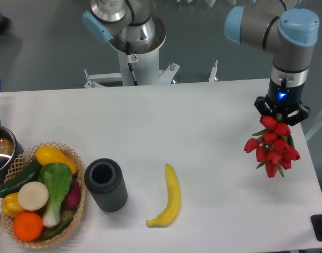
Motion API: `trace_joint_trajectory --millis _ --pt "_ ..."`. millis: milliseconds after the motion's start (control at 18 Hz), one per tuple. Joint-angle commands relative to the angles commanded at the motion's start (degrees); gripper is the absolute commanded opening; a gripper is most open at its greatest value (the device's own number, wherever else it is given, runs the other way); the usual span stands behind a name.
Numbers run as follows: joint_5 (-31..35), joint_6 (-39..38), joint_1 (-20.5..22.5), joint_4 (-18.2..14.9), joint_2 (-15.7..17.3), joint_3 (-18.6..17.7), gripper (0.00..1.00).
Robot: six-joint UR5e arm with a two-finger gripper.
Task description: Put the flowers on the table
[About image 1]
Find yellow bell pepper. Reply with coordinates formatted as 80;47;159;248
1;192;25;218

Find white metal base frame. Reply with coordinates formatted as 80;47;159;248
84;60;219;88

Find green bok choy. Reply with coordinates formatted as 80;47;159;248
38;162;72;227

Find orange fruit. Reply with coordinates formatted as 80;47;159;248
13;212;43;241

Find green chili pepper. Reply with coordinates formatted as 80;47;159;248
42;216;74;240

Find dark grey ribbed vase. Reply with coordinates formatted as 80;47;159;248
84;158;128;212

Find purple red radish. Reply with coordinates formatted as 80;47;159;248
64;178;81;208

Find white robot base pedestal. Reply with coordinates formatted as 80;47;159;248
110;14;166;86

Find red tulip bouquet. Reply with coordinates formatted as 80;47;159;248
243;115;300;178

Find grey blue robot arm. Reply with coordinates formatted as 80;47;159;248
224;1;320;126

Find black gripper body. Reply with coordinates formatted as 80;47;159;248
265;79;304;114

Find yellow banana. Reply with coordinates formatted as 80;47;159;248
146;163;181;228

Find woven wicker basket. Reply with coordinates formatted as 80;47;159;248
1;141;87;249

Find second grey blue robot arm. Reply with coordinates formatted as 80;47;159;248
82;1;150;42

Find yellow squash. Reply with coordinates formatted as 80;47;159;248
35;146;78;175

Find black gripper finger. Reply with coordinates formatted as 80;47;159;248
282;104;310;125
254;96;275;116

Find blue handled steel pot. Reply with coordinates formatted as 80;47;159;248
0;79;24;184

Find white round radish slice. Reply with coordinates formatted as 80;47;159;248
17;181;49;211

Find dark green cucumber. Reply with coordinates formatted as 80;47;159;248
0;159;42;198

